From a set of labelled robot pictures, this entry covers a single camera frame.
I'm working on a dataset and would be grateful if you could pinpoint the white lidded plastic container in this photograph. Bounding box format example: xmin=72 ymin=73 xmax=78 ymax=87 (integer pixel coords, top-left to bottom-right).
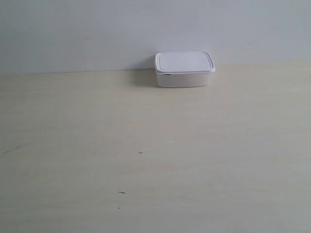
xmin=155 ymin=51 xmax=216 ymax=88

